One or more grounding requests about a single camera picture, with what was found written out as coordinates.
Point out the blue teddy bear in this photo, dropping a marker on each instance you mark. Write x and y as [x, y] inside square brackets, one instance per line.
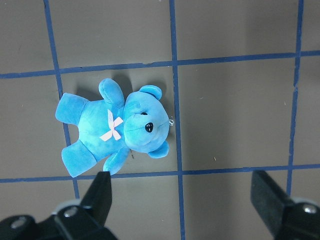
[114, 126]

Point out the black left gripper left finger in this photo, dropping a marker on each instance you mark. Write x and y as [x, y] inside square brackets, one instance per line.
[86, 220]

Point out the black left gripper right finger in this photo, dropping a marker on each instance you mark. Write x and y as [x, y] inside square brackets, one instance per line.
[286, 217]

